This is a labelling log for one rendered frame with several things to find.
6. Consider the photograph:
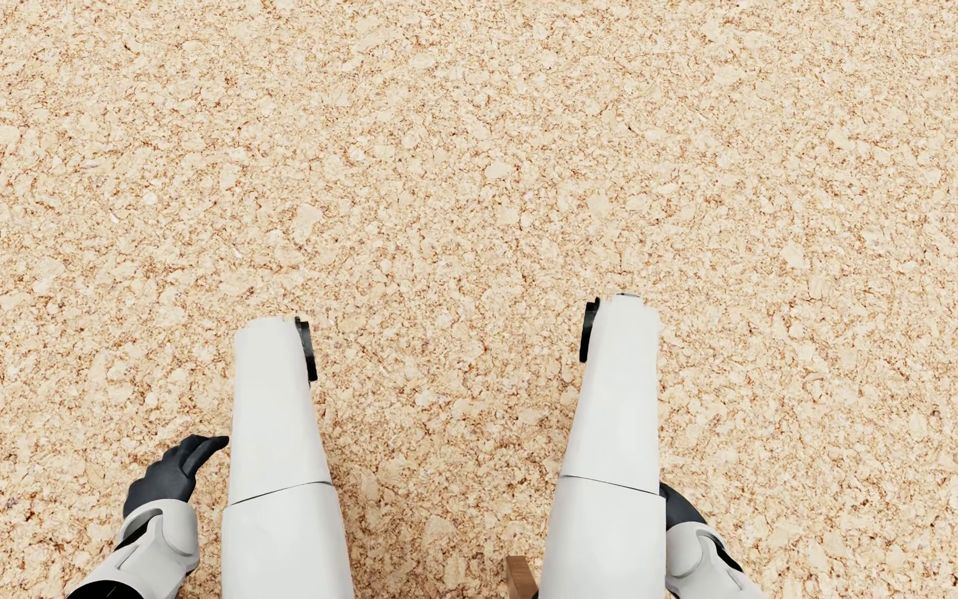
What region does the white left robot leg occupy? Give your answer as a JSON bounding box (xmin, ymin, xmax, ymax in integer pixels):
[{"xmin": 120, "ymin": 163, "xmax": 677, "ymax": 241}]
[{"xmin": 220, "ymin": 315, "xmax": 356, "ymax": 599}]

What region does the white right robot leg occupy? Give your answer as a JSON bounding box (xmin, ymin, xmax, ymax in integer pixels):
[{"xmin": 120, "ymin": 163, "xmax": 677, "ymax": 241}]
[{"xmin": 538, "ymin": 293, "xmax": 668, "ymax": 599}]

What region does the small brown wooden piece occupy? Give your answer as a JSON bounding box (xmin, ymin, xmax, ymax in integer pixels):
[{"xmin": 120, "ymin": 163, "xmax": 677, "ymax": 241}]
[{"xmin": 505, "ymin": 556, "xmax": 539, "ymax": 599}]

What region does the white robot leg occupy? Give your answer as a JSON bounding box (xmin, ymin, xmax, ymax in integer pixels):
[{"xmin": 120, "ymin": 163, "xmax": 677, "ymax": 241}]
[
  {"xmin": 220, "ymin": 315, "xmax": 356, "ymax": 599},
  {"xmin": 538, "ymin": 293, "xmax": 668, "ymax": 599}
]

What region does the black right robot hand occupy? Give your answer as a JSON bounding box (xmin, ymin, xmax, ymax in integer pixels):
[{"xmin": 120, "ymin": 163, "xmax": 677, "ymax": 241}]
[{"xmin": 659, "ymin": 483, "xmax": 709, "ymax": 532}]

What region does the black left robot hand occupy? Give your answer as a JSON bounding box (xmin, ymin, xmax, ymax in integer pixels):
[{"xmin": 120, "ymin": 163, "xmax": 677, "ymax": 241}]
[{"xmin": 122, "ymin": 434, "xmax": 231, "ymax": 520}]

